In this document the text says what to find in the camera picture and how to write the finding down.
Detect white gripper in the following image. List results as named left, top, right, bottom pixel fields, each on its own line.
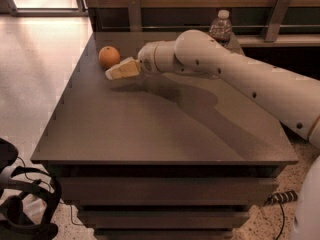
left=105, top=42, right=160, bottom=80

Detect orange fruit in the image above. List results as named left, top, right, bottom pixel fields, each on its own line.
left=98, top=46, right=120, bottom=68

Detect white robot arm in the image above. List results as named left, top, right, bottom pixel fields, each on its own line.
left=106, top=30, right=320, bottom=240

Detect grey table with drawers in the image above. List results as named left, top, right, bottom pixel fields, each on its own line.
left=33, top=33, right=297, bottom=240

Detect clear plastic water bottle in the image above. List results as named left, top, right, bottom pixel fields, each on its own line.
left=209, top=10, right=232, bottom=47

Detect left metal bracket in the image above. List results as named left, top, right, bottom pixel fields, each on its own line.
left=127, top=0, right=142, bottom=32

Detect metal bracket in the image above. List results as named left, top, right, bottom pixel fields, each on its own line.
left=127, top=0, right=142, bottom=32
left=263, top=0, right=292, bottom=42

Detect window frame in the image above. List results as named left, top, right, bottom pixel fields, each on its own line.
left=2, top=0, right=87, bottom=17

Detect right metal bracket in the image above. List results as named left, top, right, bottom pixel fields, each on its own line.
left=263, top=0, right=292, bottom=42

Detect black headset with straps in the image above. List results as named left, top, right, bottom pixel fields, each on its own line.
left=0, top=139, right=62, bottom=240

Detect black white striped cable plug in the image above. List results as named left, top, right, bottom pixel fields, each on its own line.
left=265, top=190, right=298, bottom=205

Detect thin black cable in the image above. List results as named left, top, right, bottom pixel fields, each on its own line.
left=273, top=202, right=286, bottom=240

